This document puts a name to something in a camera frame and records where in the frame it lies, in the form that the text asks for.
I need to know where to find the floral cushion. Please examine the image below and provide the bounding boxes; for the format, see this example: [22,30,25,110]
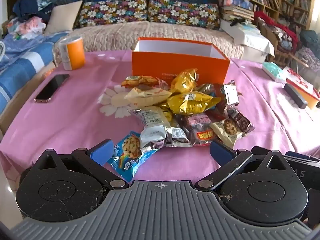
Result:
[77,0,148,29]
[147,0,221,31]

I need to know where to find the pink brown red label packet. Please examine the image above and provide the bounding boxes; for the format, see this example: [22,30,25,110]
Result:
[174,114,217,147]

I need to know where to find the dark brown chocolate packet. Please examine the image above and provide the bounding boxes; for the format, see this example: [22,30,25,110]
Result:
[226,106,256,133]

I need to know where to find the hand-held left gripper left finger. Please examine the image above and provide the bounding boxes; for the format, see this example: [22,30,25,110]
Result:
[31,139,129,190]

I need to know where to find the cream yellow snack packet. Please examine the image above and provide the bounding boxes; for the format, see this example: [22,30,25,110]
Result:
[124,86,173,107]

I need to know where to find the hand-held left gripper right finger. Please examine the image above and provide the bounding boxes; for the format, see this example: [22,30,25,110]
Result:
[194,140,294,190]

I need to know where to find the blue cookie packet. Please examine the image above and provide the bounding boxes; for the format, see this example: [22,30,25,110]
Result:
[111,130,152,183]

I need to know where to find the pile of clothes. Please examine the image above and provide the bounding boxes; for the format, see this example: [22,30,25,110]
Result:
[7,0,55,40]

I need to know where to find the cream chocolate chip cookie packet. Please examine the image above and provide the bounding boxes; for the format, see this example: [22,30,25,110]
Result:
[209,119,245,148]

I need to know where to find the large silver foil packet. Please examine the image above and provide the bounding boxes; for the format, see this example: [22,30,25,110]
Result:
[128,106,173,156]

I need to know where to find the wooden bookshelf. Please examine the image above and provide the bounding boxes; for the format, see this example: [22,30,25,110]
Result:
[249,0,316,30]

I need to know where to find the white boxes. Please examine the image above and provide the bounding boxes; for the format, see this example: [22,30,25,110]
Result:
[220,19,275,57]

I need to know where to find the red and white box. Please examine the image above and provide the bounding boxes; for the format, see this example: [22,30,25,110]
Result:
[282,66,320,110]

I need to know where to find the red cloth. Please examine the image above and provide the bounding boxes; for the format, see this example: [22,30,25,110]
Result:
[253,11,298,46]

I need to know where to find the silver brown snack packet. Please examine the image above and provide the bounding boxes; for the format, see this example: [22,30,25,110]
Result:
[222,81,241,107]

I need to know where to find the blue striped blanket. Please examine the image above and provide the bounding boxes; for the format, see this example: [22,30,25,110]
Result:
[0,31,60,117]

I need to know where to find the gold snack packet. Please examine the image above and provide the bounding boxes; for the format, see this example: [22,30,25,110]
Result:
[169,68,200,94]

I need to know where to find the teal item in white box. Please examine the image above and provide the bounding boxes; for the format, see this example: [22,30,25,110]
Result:
[262,61,287,83]

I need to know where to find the orange cardboard box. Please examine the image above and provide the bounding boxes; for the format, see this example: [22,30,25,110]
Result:
[132,37,231,84]

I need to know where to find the long black box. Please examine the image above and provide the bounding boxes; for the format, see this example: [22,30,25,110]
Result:
[283,83,309,109]

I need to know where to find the black smartphone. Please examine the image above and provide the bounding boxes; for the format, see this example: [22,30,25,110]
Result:
[34,73,71,103]

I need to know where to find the stack of books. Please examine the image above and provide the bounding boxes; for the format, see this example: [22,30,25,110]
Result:
[221,0,256,22]

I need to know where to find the orange cracker packet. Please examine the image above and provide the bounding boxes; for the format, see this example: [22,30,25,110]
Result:
[121,75,160,88]

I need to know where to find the orange canister with white label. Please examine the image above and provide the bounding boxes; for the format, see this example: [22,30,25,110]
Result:
[54,35,86,71]

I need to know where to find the dark blue cloth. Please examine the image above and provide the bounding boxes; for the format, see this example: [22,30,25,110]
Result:
[298,29,320,53]

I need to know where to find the beige pillow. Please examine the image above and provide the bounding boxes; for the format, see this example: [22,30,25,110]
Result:
[43,0,83,36]

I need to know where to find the blue brown snack packet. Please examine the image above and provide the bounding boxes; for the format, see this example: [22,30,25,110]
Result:
[199,82,225,97]

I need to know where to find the small silver black packet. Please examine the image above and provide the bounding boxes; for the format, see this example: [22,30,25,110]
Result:
[164,127,192,148]

